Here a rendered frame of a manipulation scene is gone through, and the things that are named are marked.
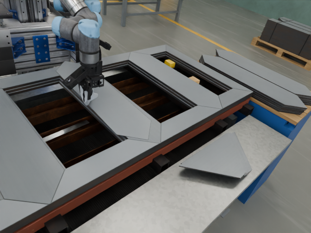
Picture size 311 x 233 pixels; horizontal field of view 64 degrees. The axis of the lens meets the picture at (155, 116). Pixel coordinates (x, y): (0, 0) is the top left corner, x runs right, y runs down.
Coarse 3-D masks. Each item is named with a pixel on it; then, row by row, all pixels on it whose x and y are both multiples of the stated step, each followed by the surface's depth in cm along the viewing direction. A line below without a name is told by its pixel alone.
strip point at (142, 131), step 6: (150, 120) 108; (138, 126) 104; (144, 126) 104; (120, 132) 99; (126, 132) 100; (132, 132) 100; (138, 132) 101; (144, 132) 101; (138, 138) 98; (144, 138) 99
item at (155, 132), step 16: (112, 64) 146; (128, 64) 153; (48, 80) 123; (208, 80) 154; (176, 96) 132; (144, 112) 112; (160, 128) 105; (192, 128) 112; (160, 144) 99; (80, 192) 78; (48, 208) 71; (16, 224) 65
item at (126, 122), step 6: (132, 114) 110; (138, 114) 110; (114, 120) 104; (120, 120) 105; (126, 120) 106; (132, 120) 106; (138, 120) 107; (144, 120) 108; (114, 126) 101; (120, 126) 102; (126, 126) 103; (132, 126) 103; (114, 132) 99
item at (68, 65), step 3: (66, 63) 136; (69, 63) 137; (72, 63) 138; (75, 63) 138; (78, 63) 139; (60, 66) 133; (63, 66) 134; (66, 66) 134; (69, 66) 135; (72, 66) 135; (75, 66) 136; (78, 66) 136; (57, 69) 130; (60, 69) 130
